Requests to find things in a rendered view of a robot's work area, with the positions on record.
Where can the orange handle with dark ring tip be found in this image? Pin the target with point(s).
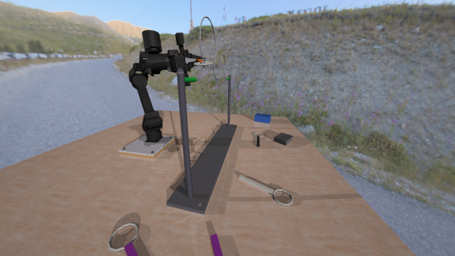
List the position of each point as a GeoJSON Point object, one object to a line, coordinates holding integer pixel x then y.
{"type": "Point", "coordinates": [200, 63]}

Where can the grey loop with purple handle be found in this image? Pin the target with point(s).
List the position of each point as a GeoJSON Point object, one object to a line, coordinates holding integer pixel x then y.
{"type": "Point", "coordinates": [216, 245]}
{"type": "Point", "coordinates": [129, 248]}

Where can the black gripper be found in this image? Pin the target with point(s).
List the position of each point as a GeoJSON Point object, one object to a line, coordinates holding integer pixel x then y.
{"type": "Point", "coordinates": [185, 53]}

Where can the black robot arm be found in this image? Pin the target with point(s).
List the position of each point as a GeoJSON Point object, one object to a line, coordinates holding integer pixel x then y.
{"type": "Point", "coordinates": [152, 122]}

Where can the grey loop with straight handle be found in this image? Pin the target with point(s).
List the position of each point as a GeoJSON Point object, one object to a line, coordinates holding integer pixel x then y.
{"type": "Point", "coordinates": [264, 188]}

